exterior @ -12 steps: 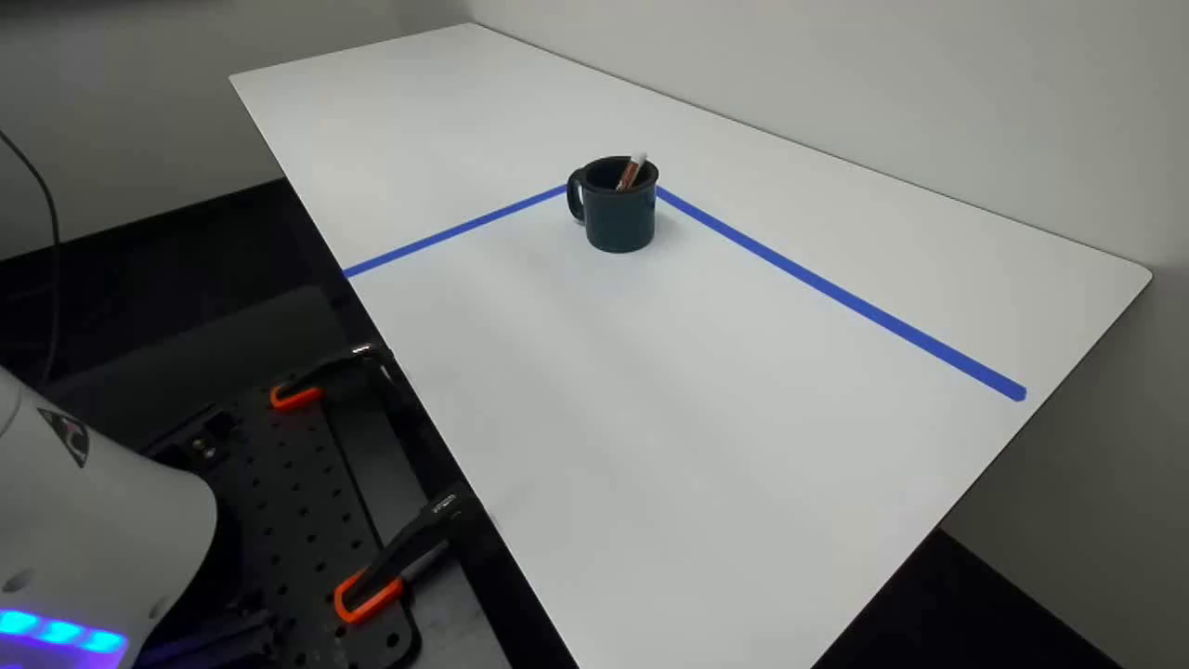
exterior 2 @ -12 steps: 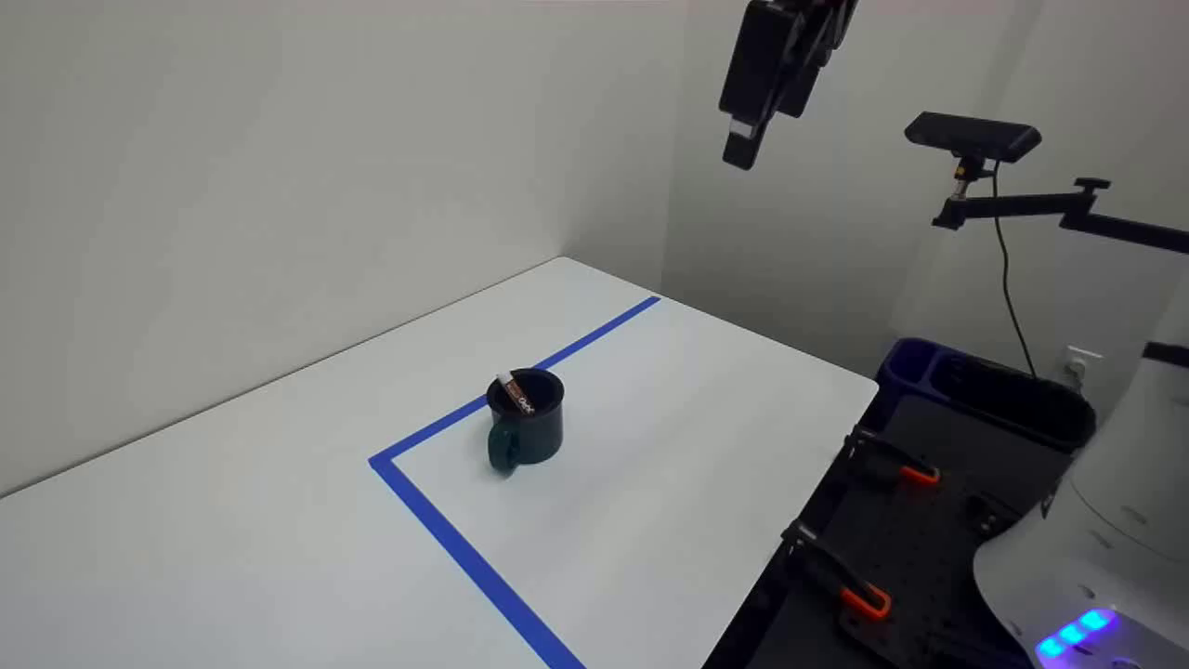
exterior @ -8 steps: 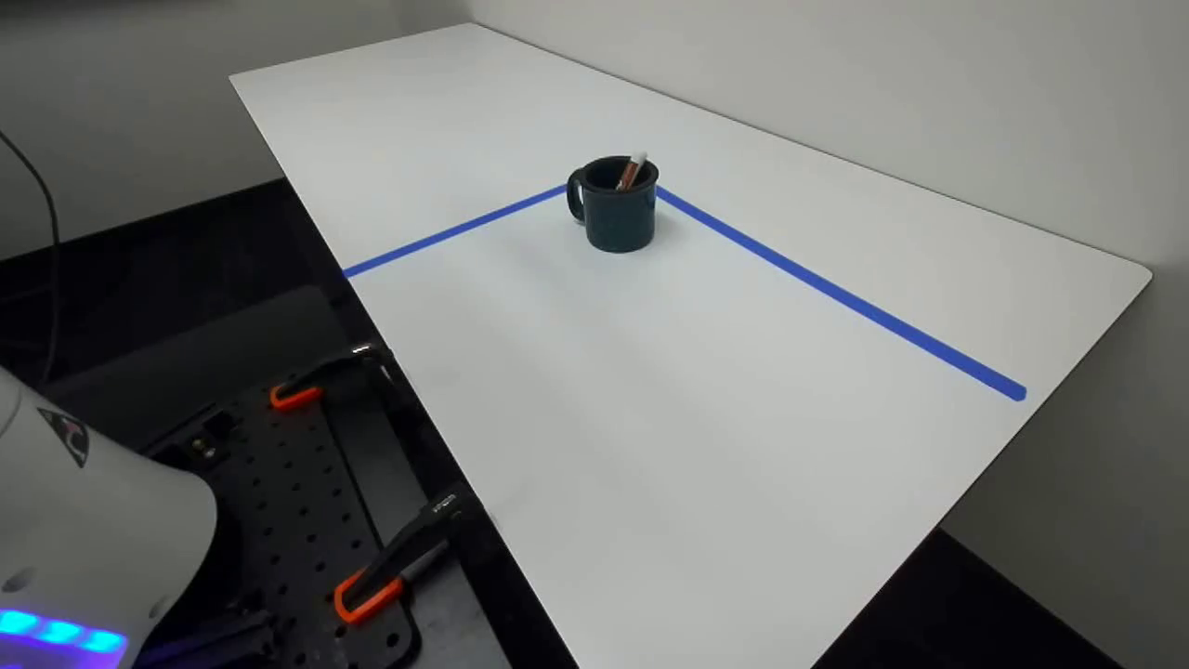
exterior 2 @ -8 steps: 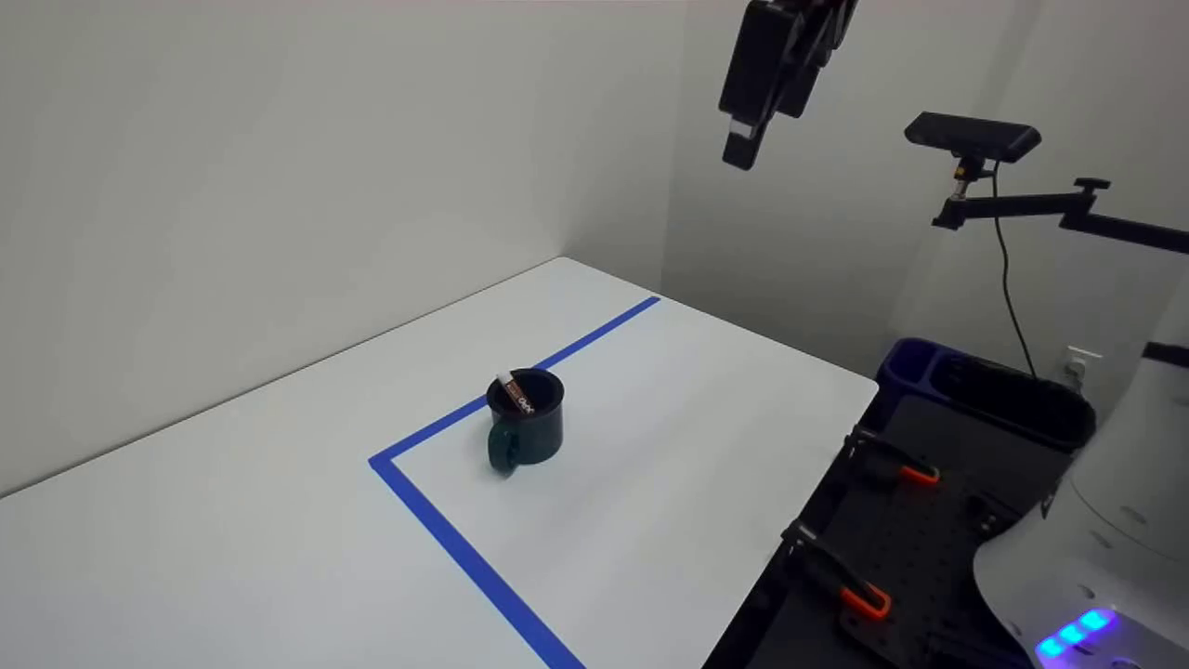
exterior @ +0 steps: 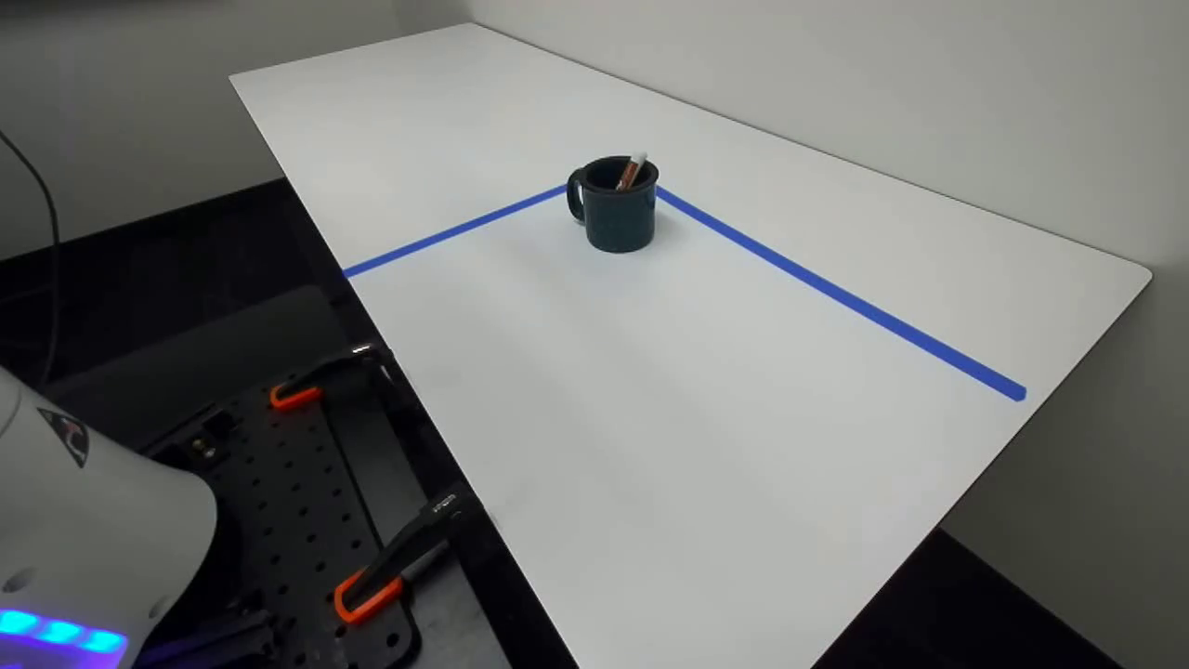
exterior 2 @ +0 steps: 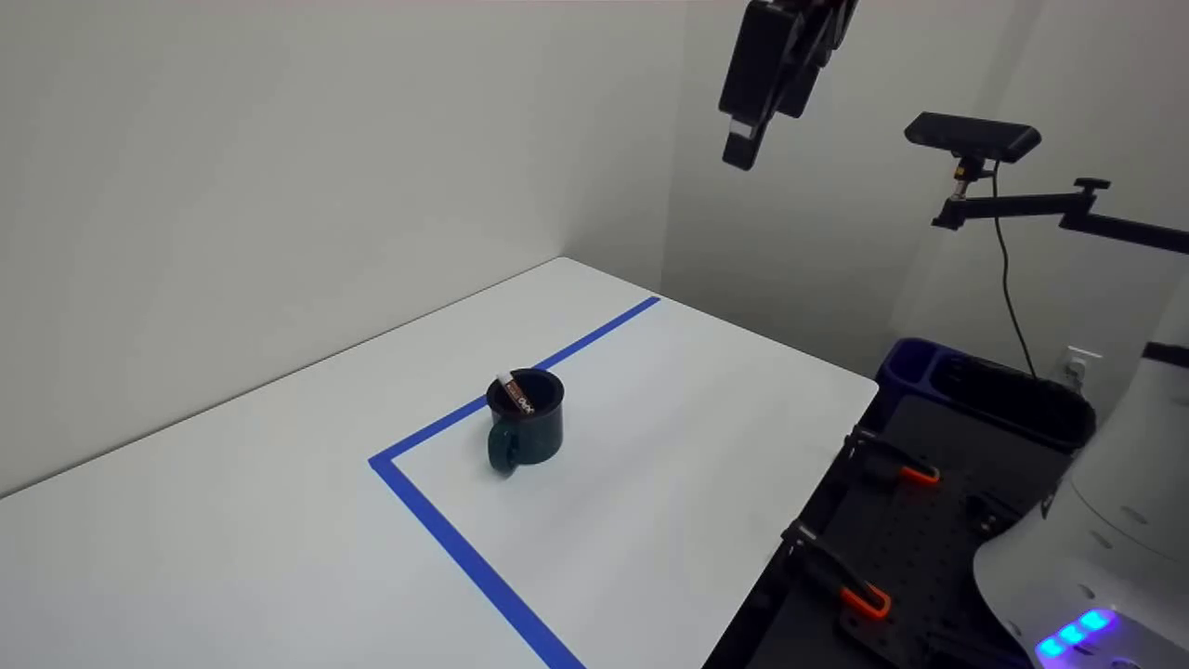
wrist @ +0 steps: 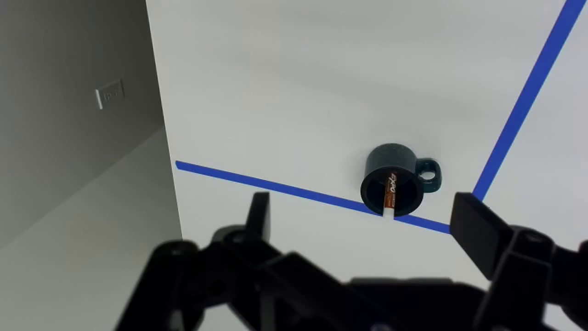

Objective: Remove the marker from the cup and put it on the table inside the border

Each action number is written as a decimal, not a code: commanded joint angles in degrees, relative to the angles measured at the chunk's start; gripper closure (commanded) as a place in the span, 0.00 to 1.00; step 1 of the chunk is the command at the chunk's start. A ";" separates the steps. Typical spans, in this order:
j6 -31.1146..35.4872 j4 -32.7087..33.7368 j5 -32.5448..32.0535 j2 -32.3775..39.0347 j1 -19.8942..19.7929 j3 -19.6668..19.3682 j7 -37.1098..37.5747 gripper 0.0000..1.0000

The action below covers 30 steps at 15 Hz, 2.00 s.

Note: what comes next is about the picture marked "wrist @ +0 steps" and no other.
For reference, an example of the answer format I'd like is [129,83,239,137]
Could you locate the orange marker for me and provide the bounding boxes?
[381,173,401,214]

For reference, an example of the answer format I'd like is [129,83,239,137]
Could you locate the blue tape strip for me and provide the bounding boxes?
[175,160,454,236]
[473,0,588,203]

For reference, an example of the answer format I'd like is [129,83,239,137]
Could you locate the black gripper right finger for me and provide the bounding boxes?
[449,192,588,331]

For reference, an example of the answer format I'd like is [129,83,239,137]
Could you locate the dark teal mug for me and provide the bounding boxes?
[359,142,445,219]

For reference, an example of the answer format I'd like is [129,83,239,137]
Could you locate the white wall outlet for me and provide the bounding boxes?
[94,80,129,113]

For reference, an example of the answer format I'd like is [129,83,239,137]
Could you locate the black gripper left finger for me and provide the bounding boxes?
[114,192,355,331]

